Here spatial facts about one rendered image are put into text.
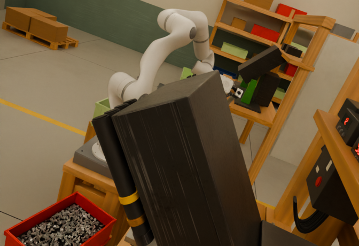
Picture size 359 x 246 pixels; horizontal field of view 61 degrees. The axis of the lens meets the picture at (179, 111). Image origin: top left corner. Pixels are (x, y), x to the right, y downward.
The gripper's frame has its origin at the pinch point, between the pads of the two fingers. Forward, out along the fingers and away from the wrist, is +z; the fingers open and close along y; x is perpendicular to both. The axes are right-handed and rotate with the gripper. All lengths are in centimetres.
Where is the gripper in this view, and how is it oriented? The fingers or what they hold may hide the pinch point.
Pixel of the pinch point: (236, 93)
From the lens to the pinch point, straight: 194.0
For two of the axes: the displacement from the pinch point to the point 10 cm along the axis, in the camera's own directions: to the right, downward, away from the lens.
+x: -3.4, 2.8, 9.0
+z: 8.4, 5.2, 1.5
